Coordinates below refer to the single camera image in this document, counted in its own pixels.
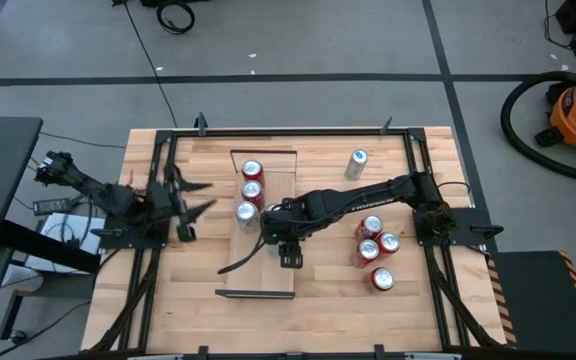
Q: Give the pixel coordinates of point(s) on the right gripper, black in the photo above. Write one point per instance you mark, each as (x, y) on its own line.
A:
(289, 231)

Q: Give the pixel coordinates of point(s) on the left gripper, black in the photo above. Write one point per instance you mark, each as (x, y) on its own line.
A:
(165, 202)

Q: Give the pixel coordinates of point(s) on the silver Diet Coke can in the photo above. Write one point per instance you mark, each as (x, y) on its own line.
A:
(246, 212)

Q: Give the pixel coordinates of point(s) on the red Star Wars Coca-Cola can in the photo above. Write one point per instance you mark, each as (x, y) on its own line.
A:
(251, 190)

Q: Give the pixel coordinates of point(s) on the red Coca-Cola Zero can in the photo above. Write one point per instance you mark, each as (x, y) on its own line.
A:
(252, 170)

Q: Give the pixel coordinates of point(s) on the red Coca-Cola can white script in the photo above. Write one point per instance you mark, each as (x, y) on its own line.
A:
(372, 225)

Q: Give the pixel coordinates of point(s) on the tall blue silver Red Bull can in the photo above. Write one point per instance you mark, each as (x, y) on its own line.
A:
(357, 162)

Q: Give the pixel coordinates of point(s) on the red strawberry Fanta can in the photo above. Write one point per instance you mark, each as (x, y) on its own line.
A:
(383, 279)

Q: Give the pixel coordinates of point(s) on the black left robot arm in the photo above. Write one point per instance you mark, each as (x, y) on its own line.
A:
(113, 197)

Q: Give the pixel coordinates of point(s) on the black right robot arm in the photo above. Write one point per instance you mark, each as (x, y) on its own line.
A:
(358, 197)

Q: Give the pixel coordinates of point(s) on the red soda can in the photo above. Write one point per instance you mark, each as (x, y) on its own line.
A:
(368, 250)

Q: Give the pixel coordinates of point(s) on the white box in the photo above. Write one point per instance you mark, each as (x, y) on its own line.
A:
(85, 235)

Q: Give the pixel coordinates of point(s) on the black power adapter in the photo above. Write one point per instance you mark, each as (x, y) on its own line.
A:
(52, 206)

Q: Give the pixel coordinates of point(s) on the black platform with hazard stripes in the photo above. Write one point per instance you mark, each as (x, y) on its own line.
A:
(538, 300)

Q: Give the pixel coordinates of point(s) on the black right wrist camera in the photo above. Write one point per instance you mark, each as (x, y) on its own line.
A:
(290, 256)

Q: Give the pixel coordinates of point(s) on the wooden shelf with black frame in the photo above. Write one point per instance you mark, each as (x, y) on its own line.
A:
(268, 270)

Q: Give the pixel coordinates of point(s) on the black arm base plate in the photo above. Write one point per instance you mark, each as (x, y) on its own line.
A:
(118, 239)
(468, 220)

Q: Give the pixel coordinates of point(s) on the black aluminium table frame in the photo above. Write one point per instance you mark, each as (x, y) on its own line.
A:
(293, 132)

